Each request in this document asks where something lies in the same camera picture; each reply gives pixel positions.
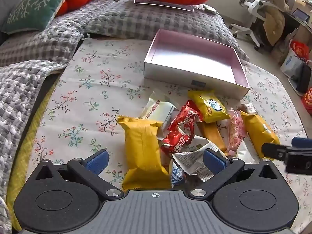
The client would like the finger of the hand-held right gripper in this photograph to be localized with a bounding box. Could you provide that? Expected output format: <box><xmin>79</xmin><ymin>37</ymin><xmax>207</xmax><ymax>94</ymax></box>
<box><xmin>291</xmin><ymin>137</ymin><xmax>312</xmax><ymax>150</ymax></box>
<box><xmin>261</xmin><ymin>142</ymin><xmax>293</xmax><ymax>162</ymax></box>

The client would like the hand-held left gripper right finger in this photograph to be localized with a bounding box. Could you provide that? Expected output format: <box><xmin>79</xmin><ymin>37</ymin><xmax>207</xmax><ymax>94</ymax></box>
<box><xmin>190</xmin><ymin>148</ymin><xmax>284</xmax><ymax>198</ymax></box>

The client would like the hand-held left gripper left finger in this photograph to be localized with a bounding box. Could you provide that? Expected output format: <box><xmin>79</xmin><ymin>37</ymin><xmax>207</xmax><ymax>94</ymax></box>
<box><xmin>29</xmin><ymin>149</ymin><xmax>125</xmax><ymax>198</ymax></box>

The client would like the white newsprint packet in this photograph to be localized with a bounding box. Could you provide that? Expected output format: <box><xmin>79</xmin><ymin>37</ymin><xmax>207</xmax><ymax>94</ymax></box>
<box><xmin>171</xmin><ymin>136</ymin><xmax>221</xmax><ymax>182</ymax></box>

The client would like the yellow packet with dark spot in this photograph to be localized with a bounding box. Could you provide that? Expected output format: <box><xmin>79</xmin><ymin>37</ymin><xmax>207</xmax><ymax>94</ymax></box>
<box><xmin>240</xmin><ymin>110</ymin><xmax>281</xmax><ymax>159</ymax></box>

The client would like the narrow orange packet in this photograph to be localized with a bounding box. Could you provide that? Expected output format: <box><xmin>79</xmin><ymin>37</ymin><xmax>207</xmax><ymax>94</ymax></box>
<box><xmin>198</xmin><ymin>121</ymin><xmax>228</xmax><ymax>153</ymax></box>

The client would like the plain white packet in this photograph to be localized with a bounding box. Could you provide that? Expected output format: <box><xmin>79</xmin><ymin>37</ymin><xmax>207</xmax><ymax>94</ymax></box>
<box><xmin>228</xmin><ymin>136</ymin><xmax>261</xmax><ymax>164</ymax></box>

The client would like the pink patterned packet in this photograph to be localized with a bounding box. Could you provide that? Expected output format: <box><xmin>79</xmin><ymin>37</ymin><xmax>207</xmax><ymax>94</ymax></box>
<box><xmin>223</xmin><ymin>110</ymin><xmax>247</xmax><ymax>154</ymax></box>

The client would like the large plain yellow packet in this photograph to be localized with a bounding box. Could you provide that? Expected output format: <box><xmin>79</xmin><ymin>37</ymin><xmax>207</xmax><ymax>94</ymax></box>
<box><xmin>116</xmin><ymin>116</ymin><xmax>171</xmax><ymax>191</ymax></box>

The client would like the yellow packet with blue print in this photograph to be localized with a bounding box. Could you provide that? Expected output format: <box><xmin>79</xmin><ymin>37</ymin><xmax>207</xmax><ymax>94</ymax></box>
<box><xmin>188</xmin><ymin>90</ymin><xmax>232</xmax><ymax>124</ymax></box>

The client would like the white packet with red label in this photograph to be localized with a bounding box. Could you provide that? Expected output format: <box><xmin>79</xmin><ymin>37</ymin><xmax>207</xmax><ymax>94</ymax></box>
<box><xmin>138</xmin><ymin>91</ymin><xmax>179</xmax><ymax>130</ymax></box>

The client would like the pink cardboard box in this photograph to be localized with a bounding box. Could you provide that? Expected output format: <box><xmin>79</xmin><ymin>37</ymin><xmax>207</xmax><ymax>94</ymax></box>
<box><xmin>143</xmin><ymin>28</ymin><xmax>251</xmax><ymax>101</ymax></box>

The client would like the blue and white candy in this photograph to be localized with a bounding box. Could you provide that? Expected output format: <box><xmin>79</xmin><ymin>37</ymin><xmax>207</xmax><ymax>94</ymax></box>
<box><xmin>171</xmin><ymin>162</ymin><xmax>184</xmax><ymax>188</ymax></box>

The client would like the red printed bag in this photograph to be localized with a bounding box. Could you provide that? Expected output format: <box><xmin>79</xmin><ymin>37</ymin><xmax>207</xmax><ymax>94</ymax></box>
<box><xmin>302</xmin><ymin>86</ymin><xmax>312</xmax><ymax>116</ymax></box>

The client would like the black bag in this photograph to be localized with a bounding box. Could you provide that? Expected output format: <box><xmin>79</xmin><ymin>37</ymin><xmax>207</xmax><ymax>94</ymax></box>
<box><xmin>291</xmin><ymin>62</ymin><xmax>312</xmax><ymax>93</ymax></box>

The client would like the yellow cloth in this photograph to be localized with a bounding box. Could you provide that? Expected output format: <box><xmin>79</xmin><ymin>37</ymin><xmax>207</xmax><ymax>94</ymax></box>
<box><xmin>6</xmin><ymin>75</ymin><xmax>61</xmax><ymax>231</ymax></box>

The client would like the white and blue bag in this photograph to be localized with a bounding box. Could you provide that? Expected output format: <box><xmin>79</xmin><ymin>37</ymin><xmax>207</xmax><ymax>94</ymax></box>
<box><xmin>280</xmin><ymin>47</ymin><xmax>305</xmax><ymax>78</ymax></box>

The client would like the floral tablecloth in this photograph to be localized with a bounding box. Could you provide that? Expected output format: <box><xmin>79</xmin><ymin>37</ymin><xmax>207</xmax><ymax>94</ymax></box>
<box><xmin>15</xmin><ymin>38</ymin><xmax>312</xmax><ymax>234</ymax></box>

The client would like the laptop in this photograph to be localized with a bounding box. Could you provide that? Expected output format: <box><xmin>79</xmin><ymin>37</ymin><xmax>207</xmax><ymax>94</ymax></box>
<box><xmin>291</xmin><ymin>8</ymin><xmax>310</xmax><ymax>22</ymax></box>

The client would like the beige blanket on chair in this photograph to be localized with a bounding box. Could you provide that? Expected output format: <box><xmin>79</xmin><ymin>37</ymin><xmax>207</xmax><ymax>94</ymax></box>
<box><xmin>258</xmin><ymin>0</ymin><xmax>293</xmax><ymax>47</ymax></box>

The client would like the wooden desk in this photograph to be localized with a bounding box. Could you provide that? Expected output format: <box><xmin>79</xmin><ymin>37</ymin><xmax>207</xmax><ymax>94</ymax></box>
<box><xmin>284</xmin><ymin>0</ymin><xmax>312</xmax><ymax>30</ymax></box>

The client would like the grey checked blanket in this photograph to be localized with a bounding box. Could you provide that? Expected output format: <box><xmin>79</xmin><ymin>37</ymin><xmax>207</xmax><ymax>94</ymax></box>
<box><xmin>0</xmin><ymin>0</ymin><xmax>250</xmax><ymax>234</ymax></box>

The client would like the white office chair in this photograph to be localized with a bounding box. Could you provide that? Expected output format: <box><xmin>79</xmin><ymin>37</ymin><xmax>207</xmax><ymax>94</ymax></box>
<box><xmin>229</xmin><ymin>0</ymin><xmax>271</xmax><ymax>48</ymax></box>

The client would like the small grey remote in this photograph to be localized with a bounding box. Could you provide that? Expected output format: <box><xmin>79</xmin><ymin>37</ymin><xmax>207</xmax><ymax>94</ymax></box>
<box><xmin>202</xmin><ymin>4</ymin><xmax>217</xmax><ymax>14</ymax></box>

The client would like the clear flat tray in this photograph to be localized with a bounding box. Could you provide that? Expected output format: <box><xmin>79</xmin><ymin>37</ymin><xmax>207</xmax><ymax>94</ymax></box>
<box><xmin>134</xmin><ymin>0</ymin><xmax>195</xmax><ymax>12</ymax></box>

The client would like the green patterned pillow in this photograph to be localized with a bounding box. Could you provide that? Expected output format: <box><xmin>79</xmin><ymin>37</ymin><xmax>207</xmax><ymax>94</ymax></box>
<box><xmin>1</xmin><ymin>0</ymin><xmax>84</xmax><ymax>35</ymax></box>

